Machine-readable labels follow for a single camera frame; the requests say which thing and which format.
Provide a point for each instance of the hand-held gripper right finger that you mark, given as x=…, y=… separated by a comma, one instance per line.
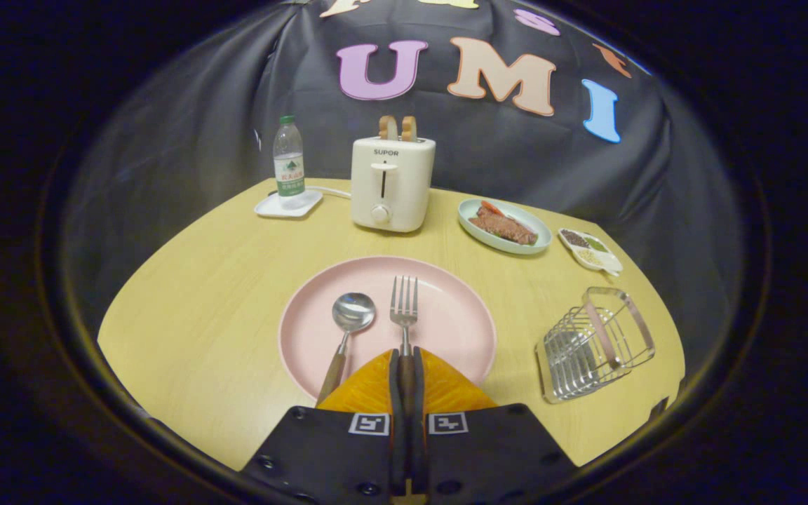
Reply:
x=419, y=393

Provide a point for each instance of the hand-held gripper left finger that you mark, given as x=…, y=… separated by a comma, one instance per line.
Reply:
x=398, y=393

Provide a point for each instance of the pink round plate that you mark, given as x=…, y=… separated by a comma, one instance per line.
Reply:
x=449, y=333

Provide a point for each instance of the pale green oval plate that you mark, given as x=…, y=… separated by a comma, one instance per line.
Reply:
x=474, y=235

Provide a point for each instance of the brown cooked steak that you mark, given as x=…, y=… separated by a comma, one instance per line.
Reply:
x=506, y=228

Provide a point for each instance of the red tomato slice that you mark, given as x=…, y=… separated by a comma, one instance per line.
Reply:
x=492, y=208

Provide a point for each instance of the cream white toaster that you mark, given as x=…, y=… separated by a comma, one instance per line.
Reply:
x=404, y=179

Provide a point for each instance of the white divided seasoning dish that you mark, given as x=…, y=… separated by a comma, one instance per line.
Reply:
x=590, y=250

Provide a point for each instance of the white square coaster tray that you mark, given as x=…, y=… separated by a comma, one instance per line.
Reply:
x=269, y=205

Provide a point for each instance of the clear plastic water bottle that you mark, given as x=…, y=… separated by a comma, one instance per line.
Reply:
x=289, y=165

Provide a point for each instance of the toast bread slice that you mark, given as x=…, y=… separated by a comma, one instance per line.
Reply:
x=409, y=129
x=388, y=128

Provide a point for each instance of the black backdrop cloth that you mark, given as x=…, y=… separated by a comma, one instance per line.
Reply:
x=200, y=105

